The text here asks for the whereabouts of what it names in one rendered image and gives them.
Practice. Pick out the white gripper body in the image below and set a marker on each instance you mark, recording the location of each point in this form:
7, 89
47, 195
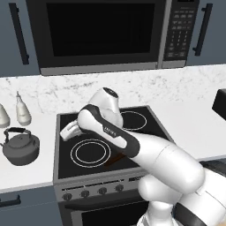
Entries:
70, 131

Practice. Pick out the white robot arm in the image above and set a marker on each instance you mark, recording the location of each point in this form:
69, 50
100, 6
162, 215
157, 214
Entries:
164, 159

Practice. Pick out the black glass stove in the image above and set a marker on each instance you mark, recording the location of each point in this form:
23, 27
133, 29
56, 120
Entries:
88, 164

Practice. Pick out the dark grey kettle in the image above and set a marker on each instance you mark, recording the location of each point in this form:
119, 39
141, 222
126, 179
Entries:
21, 148

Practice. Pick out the black stove knob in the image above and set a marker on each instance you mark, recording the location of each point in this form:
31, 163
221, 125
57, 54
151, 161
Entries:
102, 190
85, 193
119, 187
67, 196

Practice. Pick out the white bottle with narrow neck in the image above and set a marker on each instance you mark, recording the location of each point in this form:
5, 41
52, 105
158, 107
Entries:
23, 113

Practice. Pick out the white rounded bottle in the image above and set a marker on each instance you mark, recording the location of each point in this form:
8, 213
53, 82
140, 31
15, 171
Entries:
3, 117

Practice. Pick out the blue-grey cupboard door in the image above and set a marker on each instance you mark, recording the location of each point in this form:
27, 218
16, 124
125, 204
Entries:
11, 67
214, 44

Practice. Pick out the blue-grey drawer front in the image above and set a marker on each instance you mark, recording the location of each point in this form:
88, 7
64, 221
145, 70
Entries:
32, 210

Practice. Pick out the black oven door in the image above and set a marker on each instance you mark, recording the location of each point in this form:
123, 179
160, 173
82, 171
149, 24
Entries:
106, 216

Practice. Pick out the black and silver microwave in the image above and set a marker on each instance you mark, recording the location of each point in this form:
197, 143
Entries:
100, 32

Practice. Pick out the black box appliance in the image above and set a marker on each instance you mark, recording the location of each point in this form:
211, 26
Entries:
220, 103

